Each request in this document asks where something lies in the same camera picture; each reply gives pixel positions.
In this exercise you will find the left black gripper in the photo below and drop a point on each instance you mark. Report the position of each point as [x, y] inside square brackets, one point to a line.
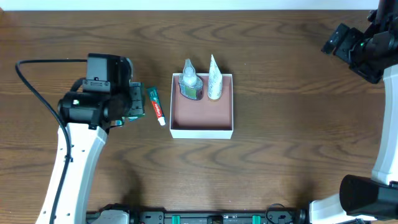
[137, 101]

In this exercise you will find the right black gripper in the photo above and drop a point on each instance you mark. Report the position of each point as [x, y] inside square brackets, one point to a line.
[343, 43]

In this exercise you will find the clear pump soap bottle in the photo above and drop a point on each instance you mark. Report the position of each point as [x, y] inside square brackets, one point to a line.
[191, 85]

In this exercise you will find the white patterned cream tube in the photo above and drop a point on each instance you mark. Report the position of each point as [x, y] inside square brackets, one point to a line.
[215, 81]

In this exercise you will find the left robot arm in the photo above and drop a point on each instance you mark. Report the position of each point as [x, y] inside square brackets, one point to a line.
[86, 147]

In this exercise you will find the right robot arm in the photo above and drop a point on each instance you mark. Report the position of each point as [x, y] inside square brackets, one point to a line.
[371, 198]

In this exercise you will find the blue disposable razor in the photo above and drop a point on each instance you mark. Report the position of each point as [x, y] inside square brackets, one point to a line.
[132, 118]

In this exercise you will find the green white toothbrush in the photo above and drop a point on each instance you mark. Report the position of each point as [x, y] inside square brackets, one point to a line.
[117, 123]

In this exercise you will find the green red toothpaste tube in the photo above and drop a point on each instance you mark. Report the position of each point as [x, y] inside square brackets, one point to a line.
[154, 99]

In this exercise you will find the white open cardboard box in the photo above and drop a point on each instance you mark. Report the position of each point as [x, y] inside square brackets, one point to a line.
[203, 119]

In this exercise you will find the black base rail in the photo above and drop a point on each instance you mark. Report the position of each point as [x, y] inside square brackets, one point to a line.
[276, 213]

